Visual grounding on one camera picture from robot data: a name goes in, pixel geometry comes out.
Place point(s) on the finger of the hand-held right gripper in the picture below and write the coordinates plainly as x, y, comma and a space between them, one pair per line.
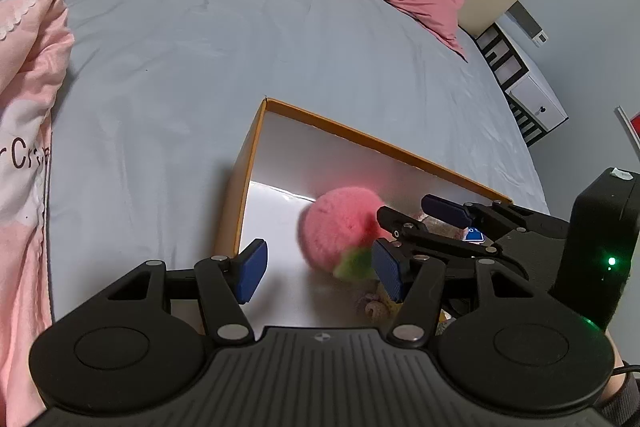
400, 222
445, 209

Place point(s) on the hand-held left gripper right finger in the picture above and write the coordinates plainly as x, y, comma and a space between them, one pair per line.
387, 268

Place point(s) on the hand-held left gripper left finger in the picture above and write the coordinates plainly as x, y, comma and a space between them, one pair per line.
252, 268

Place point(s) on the pink plush ball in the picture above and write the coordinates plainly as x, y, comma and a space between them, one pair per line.
335, 227

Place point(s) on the orange cardboard box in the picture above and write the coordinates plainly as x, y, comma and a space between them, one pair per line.
280, 172

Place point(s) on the person's right forearm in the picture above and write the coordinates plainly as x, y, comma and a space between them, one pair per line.
627, 399

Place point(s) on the blue card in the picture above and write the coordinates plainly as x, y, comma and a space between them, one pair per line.
474, 235

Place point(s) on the purple and yellow crocheted toy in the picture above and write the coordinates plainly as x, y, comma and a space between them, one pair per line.
372, 304

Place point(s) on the red and white object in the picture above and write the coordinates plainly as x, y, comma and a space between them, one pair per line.
634, 124

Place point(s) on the black and white nightstand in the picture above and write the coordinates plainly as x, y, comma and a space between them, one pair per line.
537, 97

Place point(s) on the grey bed sheet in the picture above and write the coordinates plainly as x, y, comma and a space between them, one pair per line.
200, 82

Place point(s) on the small grey device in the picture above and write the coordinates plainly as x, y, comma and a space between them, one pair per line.
530, 21

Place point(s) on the pink quilt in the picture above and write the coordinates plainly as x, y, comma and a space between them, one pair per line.
25, 107

